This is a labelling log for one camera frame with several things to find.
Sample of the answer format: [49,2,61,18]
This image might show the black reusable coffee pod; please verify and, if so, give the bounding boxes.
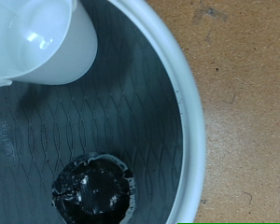
[50,151,137,224]

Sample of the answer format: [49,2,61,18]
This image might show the white two-tier turntable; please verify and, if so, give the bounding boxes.
[0,0,207,224]

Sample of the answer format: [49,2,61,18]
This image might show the white plastic mug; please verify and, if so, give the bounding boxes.
[0,0,99,97]

